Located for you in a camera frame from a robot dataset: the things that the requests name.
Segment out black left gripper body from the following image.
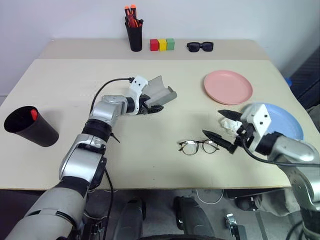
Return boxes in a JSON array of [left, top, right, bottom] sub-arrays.
[[136, 94, 155, 116]]

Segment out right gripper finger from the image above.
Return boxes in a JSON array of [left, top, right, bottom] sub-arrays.
[[201, 129, 238, 155], [217, 109, 243, 123]]

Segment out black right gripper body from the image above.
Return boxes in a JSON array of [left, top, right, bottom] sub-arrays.
[[234, 121, 257, 153]]

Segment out grey glasses case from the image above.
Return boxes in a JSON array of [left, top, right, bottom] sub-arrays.
[[144, 75, 178, 107]]

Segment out thin-framed clear glasses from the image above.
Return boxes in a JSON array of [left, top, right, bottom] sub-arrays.
[[178, 138, 221, 156]]

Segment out tall black cup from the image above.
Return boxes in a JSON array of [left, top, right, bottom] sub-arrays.
[[124, 21, 144, 53]]

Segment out wide black cup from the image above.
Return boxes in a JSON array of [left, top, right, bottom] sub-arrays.
[[3, 105, 60, 148]]

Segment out crumpled white tissue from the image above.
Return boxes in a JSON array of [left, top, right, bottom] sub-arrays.
[[218, 117, 242, 136]]

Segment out pink plate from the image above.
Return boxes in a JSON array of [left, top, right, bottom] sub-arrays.
[[203, 70, 254, 106]]

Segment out blue plate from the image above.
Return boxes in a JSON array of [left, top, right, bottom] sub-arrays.
[[259, 102, 305, 142]]

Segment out red cube block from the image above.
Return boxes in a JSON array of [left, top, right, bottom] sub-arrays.
[[149, 38, 160, 52]]

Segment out black caster wheel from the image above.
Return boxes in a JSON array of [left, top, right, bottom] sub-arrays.
[[236, 196, 263, 212]]

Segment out black sunglasses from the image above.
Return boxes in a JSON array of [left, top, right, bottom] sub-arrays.
[[186, 41, 215, 53]]

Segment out grey cloth bundle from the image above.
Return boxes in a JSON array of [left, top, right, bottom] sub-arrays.
[[259, 189, 301, 216]]

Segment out dark rounded shape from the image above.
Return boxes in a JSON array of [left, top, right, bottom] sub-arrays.
[[112, 198, 147, 240], [173, 196, 216, 237]]

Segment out red pen with black clip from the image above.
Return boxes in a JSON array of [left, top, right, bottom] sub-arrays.
[[126, 14, 140, 28]]

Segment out black carbon fibre object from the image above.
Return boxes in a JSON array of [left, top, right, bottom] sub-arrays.
[[291, 48, 320, 108]]

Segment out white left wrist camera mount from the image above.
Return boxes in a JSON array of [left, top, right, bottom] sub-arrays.
[[124, 75, 149, 116]]

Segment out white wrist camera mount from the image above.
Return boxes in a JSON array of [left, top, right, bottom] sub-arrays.
[[241, 103, 272, 151], [124, 75, 149, 116]]

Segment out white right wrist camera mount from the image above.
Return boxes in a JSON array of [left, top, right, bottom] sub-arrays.
[[241, 103, 272, 151]]

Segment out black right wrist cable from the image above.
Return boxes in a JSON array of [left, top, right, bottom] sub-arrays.
[[241, 138, 320, 168]]

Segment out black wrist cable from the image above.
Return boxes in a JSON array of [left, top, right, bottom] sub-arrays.
[[241, 138, 320, 168], [90, 77, 135, 113]]

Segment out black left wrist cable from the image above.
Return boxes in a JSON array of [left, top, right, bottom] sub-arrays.
[[90, 77, 135, 113]]

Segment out white cable loop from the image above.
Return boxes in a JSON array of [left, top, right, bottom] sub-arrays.
[[196, 188, 225, 205]]

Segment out metal clamp bracket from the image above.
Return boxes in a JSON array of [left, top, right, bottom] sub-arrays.
[[224, 212, 247, 240]]

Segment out black hanging cable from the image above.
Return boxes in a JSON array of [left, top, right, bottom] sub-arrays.
[[102, 167, 115, 240]]

